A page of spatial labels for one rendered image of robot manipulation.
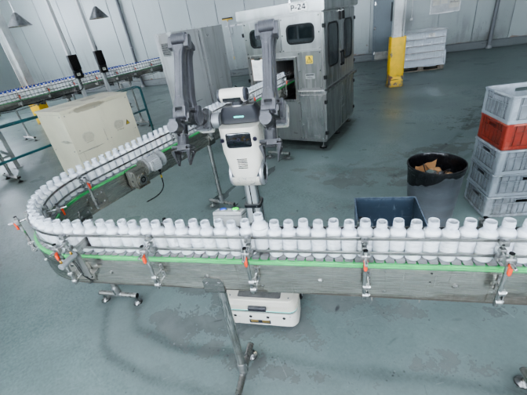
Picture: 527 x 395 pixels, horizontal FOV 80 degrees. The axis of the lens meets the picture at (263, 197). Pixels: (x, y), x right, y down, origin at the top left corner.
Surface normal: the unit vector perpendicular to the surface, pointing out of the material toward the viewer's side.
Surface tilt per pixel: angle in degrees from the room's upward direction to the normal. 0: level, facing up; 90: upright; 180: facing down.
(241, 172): 90
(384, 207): 90
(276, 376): 0
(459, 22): 90
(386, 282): 90
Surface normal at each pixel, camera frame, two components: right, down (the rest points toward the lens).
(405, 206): -0.18, 0.51
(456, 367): -0.13, -0.86
